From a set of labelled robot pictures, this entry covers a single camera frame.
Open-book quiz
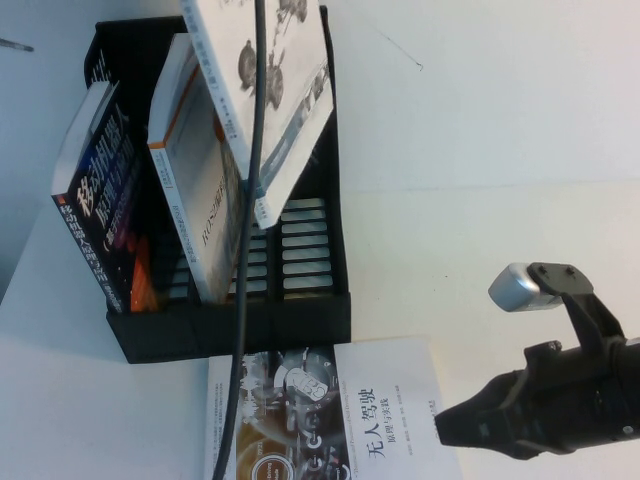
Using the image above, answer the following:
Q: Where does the white self-driving book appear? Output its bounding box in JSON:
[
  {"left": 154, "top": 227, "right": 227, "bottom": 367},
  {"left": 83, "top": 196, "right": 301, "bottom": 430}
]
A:
[{"left": 203, "top": 334, "right": 466, "bottom": 480}]

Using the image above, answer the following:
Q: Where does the white orange ROS book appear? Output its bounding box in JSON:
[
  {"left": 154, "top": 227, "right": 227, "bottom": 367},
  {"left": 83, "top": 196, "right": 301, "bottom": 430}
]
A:
[{"left": 146, "top": 33, "right": 251, "bottom": 305}]

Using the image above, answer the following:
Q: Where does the dark mobile robot book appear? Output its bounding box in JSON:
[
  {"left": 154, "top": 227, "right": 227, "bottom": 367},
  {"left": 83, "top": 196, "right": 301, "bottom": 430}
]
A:
[{"left": 51, "top": 82, "right": 161, "bottom": 316}]

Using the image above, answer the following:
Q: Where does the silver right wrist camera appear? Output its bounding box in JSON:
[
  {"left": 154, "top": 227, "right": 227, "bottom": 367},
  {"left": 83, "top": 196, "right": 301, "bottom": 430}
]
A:
[{"left": 488, "top": 263, "right": 562, "bottom": 314}]

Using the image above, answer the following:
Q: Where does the black cable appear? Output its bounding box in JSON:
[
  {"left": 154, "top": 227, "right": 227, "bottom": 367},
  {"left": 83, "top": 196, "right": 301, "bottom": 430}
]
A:
[{"left": 209, "top": 0, "right": 267, "bottom": 480}]

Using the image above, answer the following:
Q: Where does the black plastic book stand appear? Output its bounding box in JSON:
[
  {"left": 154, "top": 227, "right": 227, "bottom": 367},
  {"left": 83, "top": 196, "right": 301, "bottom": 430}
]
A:
[{"left": 82, "top": 5, "right": 353, "bottom": 366}]

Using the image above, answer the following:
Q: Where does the white car suspension book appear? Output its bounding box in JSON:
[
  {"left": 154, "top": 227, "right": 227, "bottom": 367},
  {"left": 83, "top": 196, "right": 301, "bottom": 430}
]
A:
[{"left": 182, "top": 0, "right": 335, "bottom": 231}]

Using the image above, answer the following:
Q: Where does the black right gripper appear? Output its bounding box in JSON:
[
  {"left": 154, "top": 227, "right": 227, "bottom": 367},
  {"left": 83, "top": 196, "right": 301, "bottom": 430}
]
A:
[{"left": 437, "top": 339, "right": 601, "bottom": 461}]

